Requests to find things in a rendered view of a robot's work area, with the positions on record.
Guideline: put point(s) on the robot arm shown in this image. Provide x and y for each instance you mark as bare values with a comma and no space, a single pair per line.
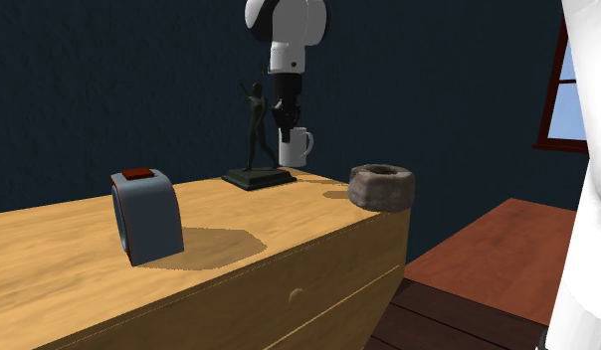
292,29

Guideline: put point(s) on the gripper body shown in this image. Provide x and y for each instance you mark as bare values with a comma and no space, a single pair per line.
286,88

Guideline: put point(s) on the grey-brown stone bowl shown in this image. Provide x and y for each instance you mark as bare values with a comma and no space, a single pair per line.
381,190

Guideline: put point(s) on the window with red-brown frame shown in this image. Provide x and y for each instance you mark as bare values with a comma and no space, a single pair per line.
555,97

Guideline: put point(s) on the grey clock with red button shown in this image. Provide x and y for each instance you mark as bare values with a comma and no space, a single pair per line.
152,218

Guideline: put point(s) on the wooden chest of drawers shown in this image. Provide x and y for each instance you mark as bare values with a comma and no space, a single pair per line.
63,242

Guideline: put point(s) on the dark human figure statue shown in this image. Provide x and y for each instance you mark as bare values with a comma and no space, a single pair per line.
256,121

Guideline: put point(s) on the white mug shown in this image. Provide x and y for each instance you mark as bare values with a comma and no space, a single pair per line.
294,151

